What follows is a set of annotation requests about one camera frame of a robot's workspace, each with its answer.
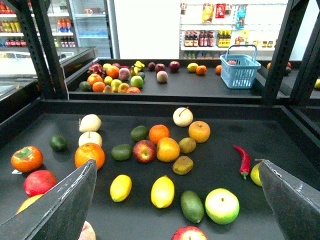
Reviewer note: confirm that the white pear lower left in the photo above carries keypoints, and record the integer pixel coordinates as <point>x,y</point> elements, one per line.
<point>90,137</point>

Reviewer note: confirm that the brown kiwi upper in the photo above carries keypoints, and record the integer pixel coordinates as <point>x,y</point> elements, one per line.
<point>187,145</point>

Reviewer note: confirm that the red apple centre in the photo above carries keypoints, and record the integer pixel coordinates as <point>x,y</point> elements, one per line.
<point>144,151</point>

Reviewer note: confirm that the white pear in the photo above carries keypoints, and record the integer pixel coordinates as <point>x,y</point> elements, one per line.
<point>89,123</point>
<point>90,137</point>
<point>182,117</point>

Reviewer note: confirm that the brown kiwi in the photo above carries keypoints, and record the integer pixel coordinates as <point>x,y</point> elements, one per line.
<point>187,145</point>
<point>183,165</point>

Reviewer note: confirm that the dark green avocado front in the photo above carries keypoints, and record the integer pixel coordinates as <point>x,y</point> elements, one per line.
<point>192,206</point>

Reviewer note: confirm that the red chili pepper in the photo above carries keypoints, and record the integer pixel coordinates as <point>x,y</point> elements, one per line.
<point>245,162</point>

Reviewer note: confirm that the small green lime left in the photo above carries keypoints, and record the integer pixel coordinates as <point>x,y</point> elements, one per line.
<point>58,143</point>

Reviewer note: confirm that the orange fruit bottom left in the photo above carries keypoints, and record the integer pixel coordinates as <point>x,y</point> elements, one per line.
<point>28,202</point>

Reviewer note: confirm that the red apple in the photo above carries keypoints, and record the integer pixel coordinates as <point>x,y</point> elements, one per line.
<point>189,233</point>
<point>144,151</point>

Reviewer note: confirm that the green apple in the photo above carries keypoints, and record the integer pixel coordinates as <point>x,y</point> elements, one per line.
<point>222,206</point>

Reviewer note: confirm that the orange yellow apple centre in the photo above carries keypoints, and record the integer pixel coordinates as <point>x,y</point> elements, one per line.
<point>167,150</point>

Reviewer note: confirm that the black fruit shelf tray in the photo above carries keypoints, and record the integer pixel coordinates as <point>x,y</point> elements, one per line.
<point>271,133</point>

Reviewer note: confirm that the green lime upper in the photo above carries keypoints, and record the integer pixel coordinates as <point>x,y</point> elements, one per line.
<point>139,133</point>

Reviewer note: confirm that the golden apple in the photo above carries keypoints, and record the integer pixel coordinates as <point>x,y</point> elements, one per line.
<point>199,131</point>

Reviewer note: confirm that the red pomegranate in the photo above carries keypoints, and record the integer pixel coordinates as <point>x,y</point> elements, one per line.
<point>39,182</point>

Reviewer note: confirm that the green lime lower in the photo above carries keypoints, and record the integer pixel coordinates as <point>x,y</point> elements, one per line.
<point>122,152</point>

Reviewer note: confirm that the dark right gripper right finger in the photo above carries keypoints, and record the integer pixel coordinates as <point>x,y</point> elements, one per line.
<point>294,203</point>

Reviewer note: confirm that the small blue shopping basket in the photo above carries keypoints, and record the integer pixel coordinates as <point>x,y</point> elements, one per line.
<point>238,71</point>

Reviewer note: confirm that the brown kiwi lower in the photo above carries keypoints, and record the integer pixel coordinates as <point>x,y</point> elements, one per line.
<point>183,165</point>

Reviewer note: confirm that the glass freezer cabinet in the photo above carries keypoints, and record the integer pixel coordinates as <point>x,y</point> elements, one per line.
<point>17,69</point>

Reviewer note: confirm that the orange persimmon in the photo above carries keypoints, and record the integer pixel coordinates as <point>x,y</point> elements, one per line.
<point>27,159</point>

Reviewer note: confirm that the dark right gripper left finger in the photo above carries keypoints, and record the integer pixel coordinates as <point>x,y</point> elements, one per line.
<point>60,213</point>

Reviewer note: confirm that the small orange tangerine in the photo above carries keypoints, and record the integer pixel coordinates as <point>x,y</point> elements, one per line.
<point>157,132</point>

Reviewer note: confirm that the white pear back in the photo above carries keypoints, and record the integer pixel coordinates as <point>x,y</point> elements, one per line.
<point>182,117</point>

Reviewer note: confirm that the pink peach bottom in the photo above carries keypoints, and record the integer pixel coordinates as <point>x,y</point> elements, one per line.
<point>87,232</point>

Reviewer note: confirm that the large orange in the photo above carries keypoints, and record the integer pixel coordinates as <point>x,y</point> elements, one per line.
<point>89,151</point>

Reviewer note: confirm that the white wall shelf with bottles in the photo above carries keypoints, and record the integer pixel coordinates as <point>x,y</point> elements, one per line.
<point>207,28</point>

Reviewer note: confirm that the white pear upper left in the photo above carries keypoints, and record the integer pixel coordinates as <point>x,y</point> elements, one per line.
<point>89,123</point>

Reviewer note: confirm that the red apple bottom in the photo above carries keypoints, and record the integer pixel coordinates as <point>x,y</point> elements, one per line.
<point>189,233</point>

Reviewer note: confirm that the far black shelf tray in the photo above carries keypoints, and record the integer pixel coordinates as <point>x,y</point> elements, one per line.
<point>182,86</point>

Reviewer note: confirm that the yellow lemon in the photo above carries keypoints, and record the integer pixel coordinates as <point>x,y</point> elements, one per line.
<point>120,188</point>
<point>162,192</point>

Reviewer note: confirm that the yellow pear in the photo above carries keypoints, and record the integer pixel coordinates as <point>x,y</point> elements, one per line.
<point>255,175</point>

